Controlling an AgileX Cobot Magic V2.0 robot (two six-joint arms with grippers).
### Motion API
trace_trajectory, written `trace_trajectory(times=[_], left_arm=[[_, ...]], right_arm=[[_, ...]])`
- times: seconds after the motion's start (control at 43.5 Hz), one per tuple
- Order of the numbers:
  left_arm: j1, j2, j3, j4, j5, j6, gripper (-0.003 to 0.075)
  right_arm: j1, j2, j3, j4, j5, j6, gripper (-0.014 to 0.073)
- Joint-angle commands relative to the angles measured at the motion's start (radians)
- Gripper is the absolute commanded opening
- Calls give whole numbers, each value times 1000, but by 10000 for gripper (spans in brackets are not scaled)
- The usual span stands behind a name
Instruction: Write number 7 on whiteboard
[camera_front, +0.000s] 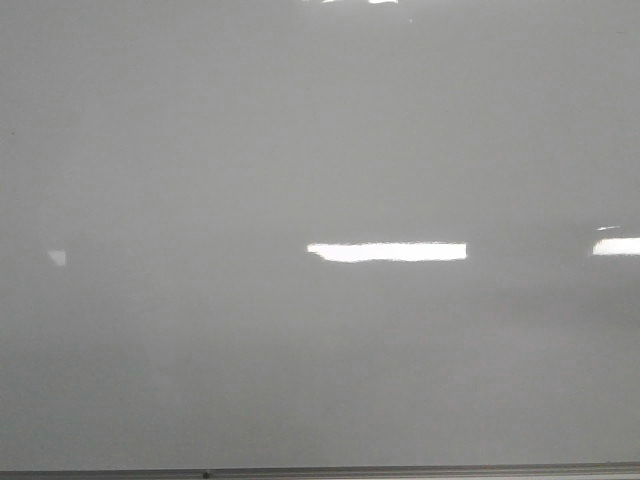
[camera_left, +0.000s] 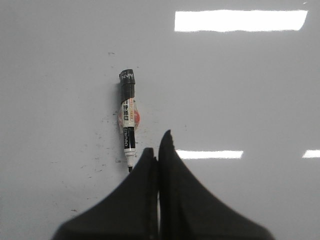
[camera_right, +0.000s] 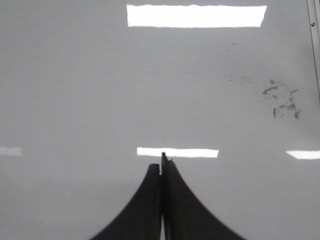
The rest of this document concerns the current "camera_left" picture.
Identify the white whiteboard with aluminium frame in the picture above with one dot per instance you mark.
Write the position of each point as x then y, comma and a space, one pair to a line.
237, 82

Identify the black white whiteboard marker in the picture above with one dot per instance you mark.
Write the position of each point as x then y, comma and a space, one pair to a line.
128, 117

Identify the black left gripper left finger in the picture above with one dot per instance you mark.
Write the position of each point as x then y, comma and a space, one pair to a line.
130, 212

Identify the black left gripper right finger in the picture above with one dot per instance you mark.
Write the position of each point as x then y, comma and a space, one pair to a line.
188, 211

